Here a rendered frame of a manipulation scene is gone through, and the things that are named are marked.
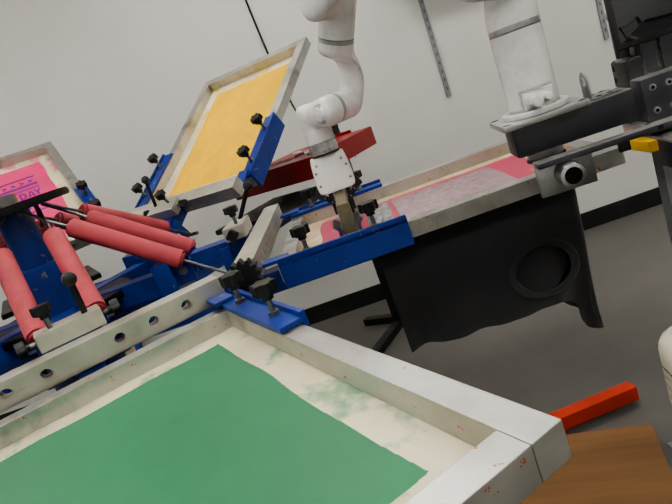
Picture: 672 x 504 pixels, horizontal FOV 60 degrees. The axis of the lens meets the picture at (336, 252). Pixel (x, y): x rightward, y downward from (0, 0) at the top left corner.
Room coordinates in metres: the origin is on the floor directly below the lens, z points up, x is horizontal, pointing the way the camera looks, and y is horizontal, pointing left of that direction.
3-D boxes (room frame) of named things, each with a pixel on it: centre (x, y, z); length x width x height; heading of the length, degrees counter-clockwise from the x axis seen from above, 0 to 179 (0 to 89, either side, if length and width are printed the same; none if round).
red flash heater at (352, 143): (2.76, -0.02, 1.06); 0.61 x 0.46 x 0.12; 146
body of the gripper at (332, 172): (1.52, -0.06, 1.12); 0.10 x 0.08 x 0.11; 86
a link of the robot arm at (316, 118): (1.49, -0.08, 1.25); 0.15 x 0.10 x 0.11; 43
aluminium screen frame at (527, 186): (1.51, -0.28, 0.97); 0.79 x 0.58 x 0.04; 86
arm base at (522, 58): (1.09, -0.45, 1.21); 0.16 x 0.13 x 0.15; 170
